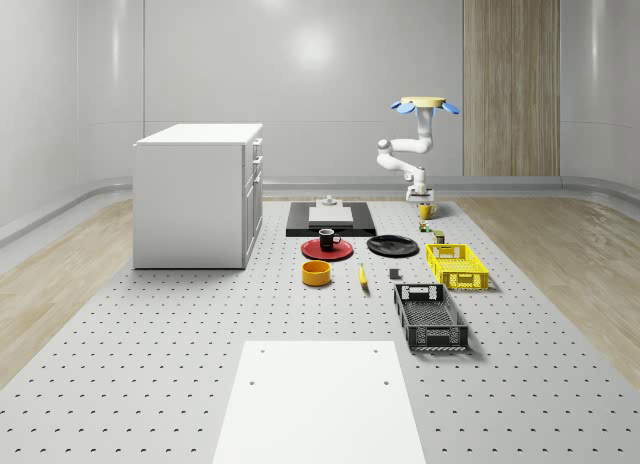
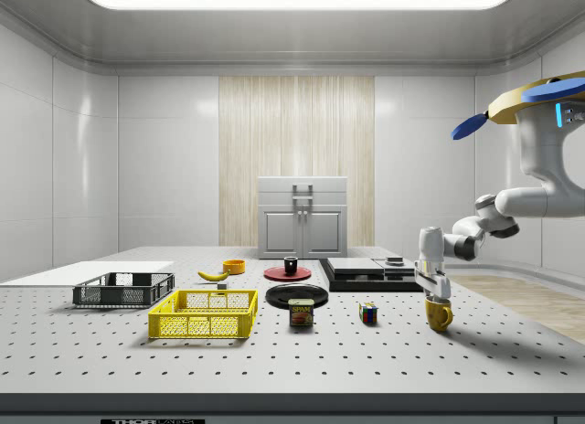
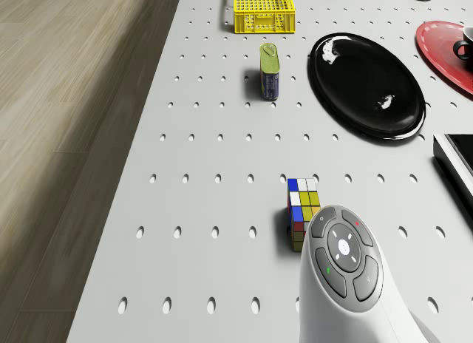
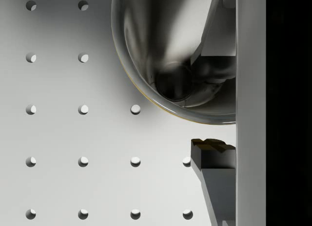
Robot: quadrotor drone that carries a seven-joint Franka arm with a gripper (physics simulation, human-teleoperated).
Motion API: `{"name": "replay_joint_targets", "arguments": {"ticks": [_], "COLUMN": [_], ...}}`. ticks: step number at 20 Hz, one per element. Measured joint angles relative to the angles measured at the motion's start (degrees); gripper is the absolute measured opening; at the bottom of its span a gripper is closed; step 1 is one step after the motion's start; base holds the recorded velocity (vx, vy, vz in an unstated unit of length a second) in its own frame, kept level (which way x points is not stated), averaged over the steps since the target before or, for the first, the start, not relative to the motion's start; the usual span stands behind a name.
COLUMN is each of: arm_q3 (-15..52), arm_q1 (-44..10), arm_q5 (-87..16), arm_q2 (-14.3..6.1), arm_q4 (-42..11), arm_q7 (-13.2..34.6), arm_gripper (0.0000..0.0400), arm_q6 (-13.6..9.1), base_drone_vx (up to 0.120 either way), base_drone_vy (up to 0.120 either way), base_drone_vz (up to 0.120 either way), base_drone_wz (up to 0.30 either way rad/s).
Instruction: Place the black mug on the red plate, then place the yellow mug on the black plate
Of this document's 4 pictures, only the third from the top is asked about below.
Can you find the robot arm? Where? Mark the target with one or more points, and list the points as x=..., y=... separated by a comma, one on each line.
x=343, y=306

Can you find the yellow basket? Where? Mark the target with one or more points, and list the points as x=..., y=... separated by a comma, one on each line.
x=264, y=23

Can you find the black mug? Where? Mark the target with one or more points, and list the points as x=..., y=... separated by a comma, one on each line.
x=462, y=49

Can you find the black plate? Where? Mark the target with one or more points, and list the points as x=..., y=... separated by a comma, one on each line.
x=366, y=88

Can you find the red plate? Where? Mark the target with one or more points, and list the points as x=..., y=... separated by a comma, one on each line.
x=436, y=51

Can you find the puzzle cube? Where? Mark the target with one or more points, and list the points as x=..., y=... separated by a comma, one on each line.
x=299, y=206

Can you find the black stove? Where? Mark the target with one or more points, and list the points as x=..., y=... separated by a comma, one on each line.
x=458, y=162

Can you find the flat-sided can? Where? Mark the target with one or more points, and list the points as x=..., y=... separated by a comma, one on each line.
x=269, y=69

